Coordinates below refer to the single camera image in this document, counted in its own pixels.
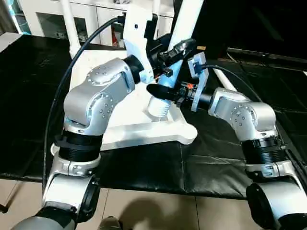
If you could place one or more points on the white plastic table leg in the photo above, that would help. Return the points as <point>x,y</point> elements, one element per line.
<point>224,79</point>
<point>184,24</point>
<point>69,26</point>
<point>156,5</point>

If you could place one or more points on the white plastic table top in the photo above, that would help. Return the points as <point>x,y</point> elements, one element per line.
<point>144,129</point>

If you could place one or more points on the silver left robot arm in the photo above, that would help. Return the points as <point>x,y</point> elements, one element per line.
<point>91,110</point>

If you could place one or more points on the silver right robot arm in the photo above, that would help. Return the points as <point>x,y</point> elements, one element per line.
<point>254,129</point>

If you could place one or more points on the small tan label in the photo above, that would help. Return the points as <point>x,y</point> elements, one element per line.
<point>200,48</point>

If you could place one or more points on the small grey metal object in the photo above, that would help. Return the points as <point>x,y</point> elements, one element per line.
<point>120,1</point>

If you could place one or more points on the white glass-door cabinet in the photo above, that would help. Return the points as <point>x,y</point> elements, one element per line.
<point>96,17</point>

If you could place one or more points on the black work mat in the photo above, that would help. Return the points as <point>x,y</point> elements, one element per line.
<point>144,167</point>

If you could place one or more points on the large black cabinet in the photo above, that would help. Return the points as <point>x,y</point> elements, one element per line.
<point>259,21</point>

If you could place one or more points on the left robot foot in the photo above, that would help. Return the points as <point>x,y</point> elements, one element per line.
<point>111,224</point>

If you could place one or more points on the light blue plastic object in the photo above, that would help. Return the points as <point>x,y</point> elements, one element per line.
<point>15,12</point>

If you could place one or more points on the grey curtain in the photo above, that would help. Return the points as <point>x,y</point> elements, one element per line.
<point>4,17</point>

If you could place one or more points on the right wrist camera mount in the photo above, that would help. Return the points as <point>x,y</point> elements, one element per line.
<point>199,81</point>

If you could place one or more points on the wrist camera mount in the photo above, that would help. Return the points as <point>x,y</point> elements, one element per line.
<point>139,38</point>
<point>199,81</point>

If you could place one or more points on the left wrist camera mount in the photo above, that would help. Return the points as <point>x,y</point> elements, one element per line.
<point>139,38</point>

